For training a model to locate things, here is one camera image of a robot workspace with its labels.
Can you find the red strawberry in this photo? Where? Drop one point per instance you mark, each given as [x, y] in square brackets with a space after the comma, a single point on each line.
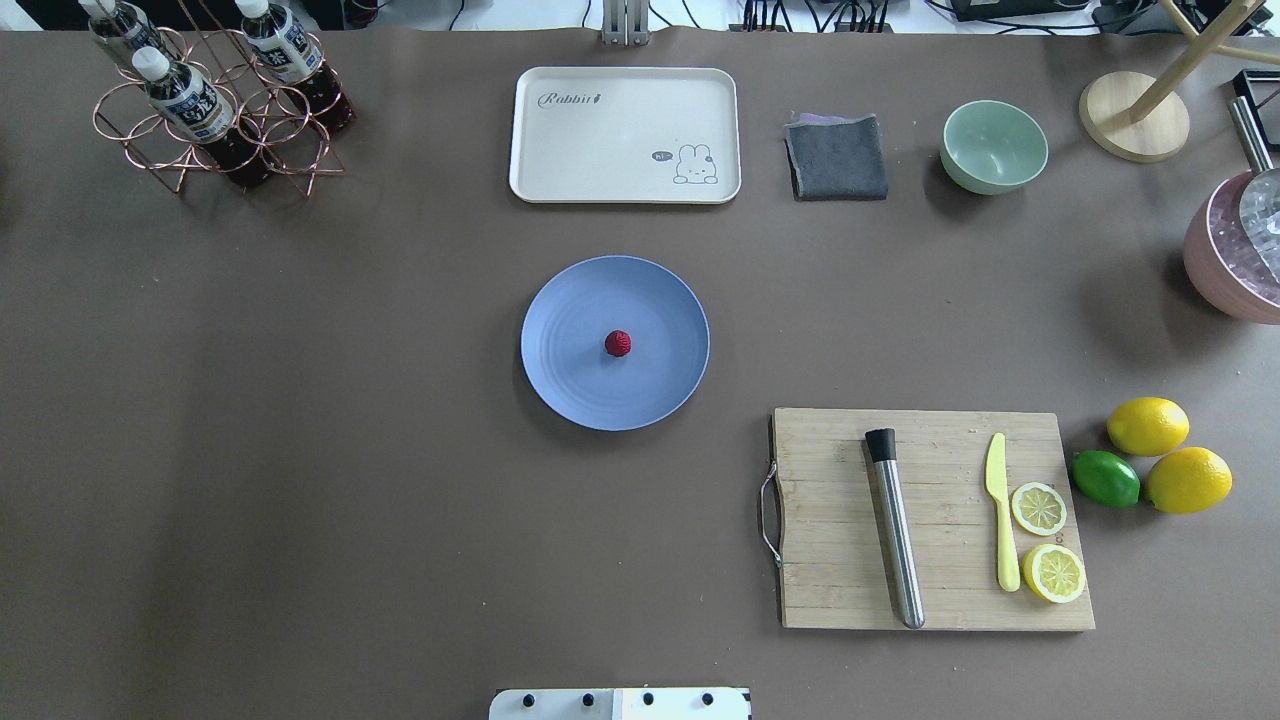
[618, 343]

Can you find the blue round plate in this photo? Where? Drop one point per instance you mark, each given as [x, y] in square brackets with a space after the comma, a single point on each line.
[561, 343]

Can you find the cream rabbit tray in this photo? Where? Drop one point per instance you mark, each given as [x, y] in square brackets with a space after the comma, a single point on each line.
[645, 135]

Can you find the steel muddler black tip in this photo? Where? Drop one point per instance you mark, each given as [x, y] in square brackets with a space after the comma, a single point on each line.
[881, 444]

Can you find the grey folded cloth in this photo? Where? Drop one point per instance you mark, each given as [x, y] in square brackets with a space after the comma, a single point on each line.
[836, 158]

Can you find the wooden cutting board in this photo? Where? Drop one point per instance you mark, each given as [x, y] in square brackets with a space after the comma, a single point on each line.
[834, 564]

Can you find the green bowl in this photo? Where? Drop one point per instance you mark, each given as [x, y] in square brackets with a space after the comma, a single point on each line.
[991, 147]

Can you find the lemon slice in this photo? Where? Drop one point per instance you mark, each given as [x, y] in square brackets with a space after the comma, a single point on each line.
[1038, 509]

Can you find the yellow plastic knife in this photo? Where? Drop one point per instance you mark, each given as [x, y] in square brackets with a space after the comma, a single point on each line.
[997, 487]

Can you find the dark drink bottle right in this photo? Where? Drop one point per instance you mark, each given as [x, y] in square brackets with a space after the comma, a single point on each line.
[284, 47]

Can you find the dark drink bottle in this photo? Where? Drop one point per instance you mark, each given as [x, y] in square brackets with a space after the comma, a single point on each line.
[121, 28]
[284, 47]
[204, 115]

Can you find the lemon half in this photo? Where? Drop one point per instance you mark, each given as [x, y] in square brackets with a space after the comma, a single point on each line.
[1054, 573]

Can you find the green lime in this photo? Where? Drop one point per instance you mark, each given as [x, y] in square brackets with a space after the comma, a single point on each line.
[1106, 478]

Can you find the whole lemon upper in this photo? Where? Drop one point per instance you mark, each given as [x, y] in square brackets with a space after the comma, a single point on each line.
[1148, 426]

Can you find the whole lemon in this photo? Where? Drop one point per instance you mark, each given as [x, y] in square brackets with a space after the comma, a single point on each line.
[1148, 426]
[1191, 479]

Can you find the dark drink bottle middle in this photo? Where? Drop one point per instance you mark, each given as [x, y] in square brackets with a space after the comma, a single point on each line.
[204, 115]

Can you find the wooden stand round base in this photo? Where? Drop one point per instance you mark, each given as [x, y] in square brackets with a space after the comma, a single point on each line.
[1140, 118]

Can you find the whole lemon lower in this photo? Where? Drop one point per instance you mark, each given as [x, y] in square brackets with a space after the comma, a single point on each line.
[1191, 479]

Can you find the pink ice bucket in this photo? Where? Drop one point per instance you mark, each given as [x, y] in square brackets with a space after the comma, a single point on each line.
[1221, 261]

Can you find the dark drink bottle left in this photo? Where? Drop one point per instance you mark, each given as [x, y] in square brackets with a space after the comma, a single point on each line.
[121, 28]

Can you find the steel ice scoop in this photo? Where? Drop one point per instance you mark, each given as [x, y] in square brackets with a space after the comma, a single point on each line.
[1258, 207]

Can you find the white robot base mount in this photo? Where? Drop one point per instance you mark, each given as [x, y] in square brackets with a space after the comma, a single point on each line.
[623, 703]

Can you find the copper wire bottle rack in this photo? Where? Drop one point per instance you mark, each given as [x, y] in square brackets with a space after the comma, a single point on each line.
[296, 147]

